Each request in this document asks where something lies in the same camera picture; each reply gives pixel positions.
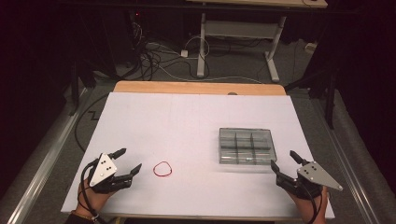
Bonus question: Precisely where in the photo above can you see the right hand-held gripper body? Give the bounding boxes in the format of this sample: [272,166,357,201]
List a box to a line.
[276,161,344,201]

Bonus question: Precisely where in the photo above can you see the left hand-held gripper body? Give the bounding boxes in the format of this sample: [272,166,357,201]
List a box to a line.
[81,152,134,194]

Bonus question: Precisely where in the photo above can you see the red rubber band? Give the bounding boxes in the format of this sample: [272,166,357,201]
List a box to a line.
[152,161,174,178]

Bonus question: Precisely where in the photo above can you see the clear plastic compartment box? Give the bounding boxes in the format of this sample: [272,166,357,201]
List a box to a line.
[218,127,278,165]

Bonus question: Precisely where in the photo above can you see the person's left hand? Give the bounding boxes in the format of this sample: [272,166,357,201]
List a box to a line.
[74,178,117,219]

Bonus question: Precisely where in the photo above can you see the person's right hand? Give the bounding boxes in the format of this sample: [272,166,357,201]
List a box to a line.
[287,185,330,224]

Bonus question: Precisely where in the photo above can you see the black metal stand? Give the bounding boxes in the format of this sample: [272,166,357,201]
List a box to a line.
[68,60,98,117]
[283,60,341,131]

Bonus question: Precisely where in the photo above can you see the white table board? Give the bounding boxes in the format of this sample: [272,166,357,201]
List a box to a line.
[61,91,336,220]

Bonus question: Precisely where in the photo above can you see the wooden table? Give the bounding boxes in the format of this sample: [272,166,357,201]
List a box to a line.
[66,80,328,223]

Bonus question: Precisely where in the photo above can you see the white-legged desk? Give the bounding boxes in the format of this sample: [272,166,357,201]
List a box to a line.
[186,0,329,84]

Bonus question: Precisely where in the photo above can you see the left hand-held gripper cable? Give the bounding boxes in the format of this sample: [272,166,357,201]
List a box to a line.
[79,159,108,224]

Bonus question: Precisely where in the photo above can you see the hand-held gripper cable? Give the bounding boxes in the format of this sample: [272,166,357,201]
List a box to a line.
[79,159,108,224]
[303,183,332,224]

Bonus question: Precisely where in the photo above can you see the right hand-held gripper cable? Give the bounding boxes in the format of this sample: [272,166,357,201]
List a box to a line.
[303,183,332,224]

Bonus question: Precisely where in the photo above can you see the aluminium floor rail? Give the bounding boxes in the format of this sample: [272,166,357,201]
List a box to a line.
[0,88,94,224]
[309,98,382,224]

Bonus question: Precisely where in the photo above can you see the black floor cable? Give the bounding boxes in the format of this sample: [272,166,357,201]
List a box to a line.
[73,92,110,154]

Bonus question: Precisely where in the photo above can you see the thin wrist bracelet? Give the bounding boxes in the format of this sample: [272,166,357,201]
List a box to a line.
[70,209,101,222]

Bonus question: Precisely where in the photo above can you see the bundle of black floor cables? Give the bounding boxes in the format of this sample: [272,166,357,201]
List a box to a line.
[129,21,208,82]

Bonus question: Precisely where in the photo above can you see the white floor cable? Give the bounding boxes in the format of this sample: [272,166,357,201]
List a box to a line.
[141,54,263,85]

